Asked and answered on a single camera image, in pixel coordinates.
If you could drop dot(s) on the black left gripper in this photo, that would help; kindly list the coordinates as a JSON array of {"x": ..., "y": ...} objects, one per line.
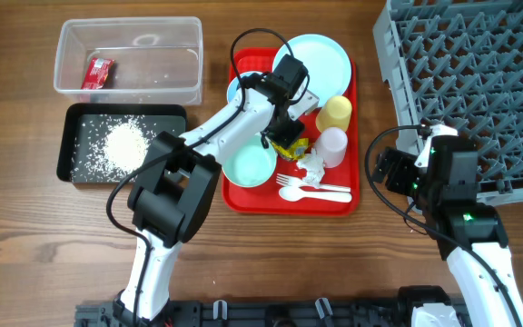
[{"x": 296, "y": 133}]

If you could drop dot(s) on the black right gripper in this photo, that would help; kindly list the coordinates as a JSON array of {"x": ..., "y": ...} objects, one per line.
[{"x": 404, "y": 163}]

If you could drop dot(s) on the yellow snack wrapper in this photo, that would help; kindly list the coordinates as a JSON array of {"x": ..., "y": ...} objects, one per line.
[{"x": 295, "y": 152}]

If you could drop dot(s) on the white napkin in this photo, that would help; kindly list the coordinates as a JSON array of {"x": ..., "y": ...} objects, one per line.
[{"x": 314, "y": 166}]

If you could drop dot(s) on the mint green bowl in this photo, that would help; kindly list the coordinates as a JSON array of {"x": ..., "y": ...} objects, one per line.
[{"x": 252, "y": 165}]

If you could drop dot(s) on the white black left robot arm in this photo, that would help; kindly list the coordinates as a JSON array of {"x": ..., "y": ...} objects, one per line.
[{"x": 173, "y": 188}]

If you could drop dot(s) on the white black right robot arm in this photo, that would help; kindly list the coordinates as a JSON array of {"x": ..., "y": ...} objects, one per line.
[{"x": 437, "y": 191}]

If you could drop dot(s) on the grey dishwasher rack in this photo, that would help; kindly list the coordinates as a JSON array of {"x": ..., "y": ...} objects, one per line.
[{"x": 459, "y": 63}]

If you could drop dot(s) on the white plastic fork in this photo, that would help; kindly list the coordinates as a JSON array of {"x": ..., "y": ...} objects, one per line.
[{"x": 286, "y": 180}]

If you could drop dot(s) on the white plastic cup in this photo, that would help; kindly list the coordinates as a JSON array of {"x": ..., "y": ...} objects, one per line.
[{"x": 331, "y": 146}]

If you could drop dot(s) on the yellow plastic cup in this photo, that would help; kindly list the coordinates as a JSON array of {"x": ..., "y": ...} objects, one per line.
[{"x": 335, "y": 113}]

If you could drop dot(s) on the red serving tray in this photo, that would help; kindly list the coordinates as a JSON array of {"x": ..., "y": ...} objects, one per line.
[{"x": 265, "y": 198}]

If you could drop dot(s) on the white plastic spoon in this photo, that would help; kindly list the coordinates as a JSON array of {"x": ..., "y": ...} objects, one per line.
[{"x": 294, "y": 194}]

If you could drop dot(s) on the light blue bowl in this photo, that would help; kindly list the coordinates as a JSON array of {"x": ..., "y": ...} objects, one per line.
[{"x": 234, "y": 85}]

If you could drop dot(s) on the light blue plate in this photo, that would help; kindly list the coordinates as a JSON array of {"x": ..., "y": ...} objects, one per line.
[{"x": 327, "y": 62}]

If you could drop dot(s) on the clear plastic bin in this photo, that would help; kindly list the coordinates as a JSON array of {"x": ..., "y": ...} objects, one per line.
[{"x": 156, "y": 60}]

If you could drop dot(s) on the pile of white rice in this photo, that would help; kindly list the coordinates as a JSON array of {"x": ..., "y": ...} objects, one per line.
[{"x": 107, "y": 147}]

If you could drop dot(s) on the black tray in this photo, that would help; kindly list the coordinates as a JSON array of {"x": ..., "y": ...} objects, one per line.
[{"x": 170, "y": 118}]

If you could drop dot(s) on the red snack wrapper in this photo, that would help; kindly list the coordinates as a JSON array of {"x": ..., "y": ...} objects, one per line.
[{"x": 97, "y": 73}]

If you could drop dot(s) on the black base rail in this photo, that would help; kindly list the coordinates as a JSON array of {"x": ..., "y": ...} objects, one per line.
[{"x": 421, "y": 305}]

